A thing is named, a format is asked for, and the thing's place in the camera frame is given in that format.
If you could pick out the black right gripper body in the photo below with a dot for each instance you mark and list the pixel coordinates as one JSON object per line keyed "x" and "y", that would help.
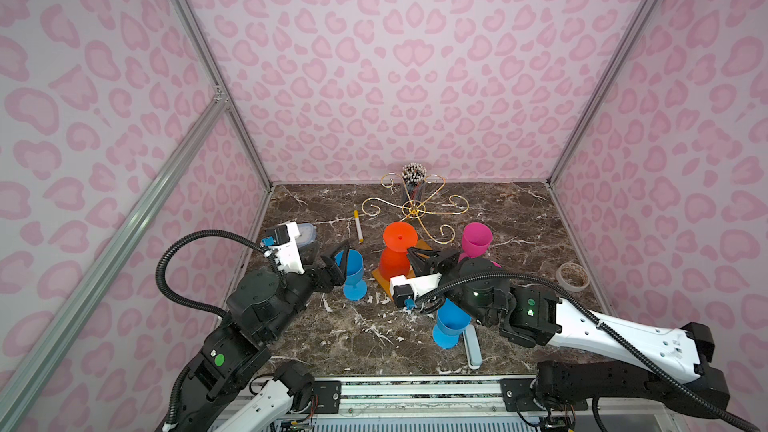
{"x": 445, "y": 264}

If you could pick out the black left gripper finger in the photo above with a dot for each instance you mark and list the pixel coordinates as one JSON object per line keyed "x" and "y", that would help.
{"x": 345, "y": 270}
{"x": 338, "y": 256}

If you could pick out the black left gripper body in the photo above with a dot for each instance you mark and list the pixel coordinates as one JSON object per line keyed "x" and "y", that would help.
{"x": 319, "y": 282}

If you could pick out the blue wine glass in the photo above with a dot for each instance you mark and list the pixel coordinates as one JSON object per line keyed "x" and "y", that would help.
{"x": 355, "y": 287}
{"x": 451, "y": 321}

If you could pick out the blue wine glass front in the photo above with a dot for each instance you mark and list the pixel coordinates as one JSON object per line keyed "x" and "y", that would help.
{"x": 451, "y": 321}

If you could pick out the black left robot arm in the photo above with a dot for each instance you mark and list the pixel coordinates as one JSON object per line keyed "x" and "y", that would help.
{"x": 259, "y": 310}

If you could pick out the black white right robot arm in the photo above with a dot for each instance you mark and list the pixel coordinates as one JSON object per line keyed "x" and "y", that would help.
{"x": 671, "y": 366}

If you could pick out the red wine glass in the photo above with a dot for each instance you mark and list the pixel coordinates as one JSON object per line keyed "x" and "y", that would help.
{"x": 398, "y": 237}

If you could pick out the orange wooden rack base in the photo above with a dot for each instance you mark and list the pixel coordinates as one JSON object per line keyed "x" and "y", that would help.
{"x": 385, "y": 283}

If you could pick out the light blue alarm clock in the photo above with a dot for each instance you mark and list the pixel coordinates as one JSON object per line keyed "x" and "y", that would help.
{"x": 307, "y": 235}

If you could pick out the white yellow marker pen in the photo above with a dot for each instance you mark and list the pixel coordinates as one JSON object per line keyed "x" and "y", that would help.
{"x": 358, "y": 226}

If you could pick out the clear cup of pencils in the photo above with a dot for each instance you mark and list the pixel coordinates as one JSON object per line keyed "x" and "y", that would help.
{"x": 414, "y": 181}

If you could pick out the white blue case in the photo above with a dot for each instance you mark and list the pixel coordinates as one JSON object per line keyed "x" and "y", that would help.
{"x": 472, "y": 348}

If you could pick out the roll of tape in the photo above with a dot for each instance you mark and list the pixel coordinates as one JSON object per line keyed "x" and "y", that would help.
{"x": 572, "y": 277}

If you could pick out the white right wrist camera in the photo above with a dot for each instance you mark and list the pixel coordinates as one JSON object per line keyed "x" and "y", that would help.
{"x": 405, "y": 295}

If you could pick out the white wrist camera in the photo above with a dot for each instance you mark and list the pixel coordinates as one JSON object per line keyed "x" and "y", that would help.
{"x": 282, "y": 248}
{"x": 405, "y": 295}

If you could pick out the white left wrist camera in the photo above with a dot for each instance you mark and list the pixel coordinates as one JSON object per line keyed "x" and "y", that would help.
{"x": 282, "y": 248}

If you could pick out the gold wire glass rack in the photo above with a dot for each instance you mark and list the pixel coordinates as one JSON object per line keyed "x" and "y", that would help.
{"x": 416, "y": 203}

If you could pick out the aluminium front rail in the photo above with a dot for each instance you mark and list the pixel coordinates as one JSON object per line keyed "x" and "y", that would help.
{"x": 423, "y": 403}

